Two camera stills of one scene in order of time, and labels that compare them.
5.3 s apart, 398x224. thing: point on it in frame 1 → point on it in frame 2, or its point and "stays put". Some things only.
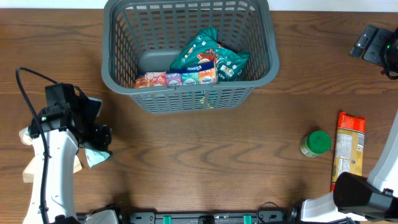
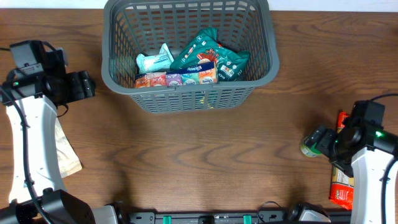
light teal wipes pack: x=92 y=157 → x=160 y=62
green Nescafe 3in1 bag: x=204 y=48 stays put
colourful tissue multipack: x=201 y=74 stays put
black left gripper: x=100 y=136 → x=83 y=83
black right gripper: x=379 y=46 → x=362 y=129
